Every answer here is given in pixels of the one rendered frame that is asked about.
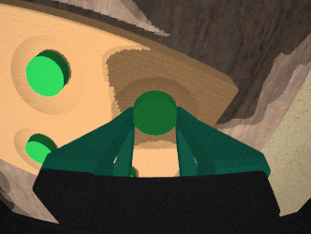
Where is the green disc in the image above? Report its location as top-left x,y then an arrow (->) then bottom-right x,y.
131,168 -> 137,176
25,134 -> 57,164
133,91 -> 177,136
25,51 -> 69,97

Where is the tan wooden tray with round pockets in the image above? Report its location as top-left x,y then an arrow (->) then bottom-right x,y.
0,0 -> 239,177

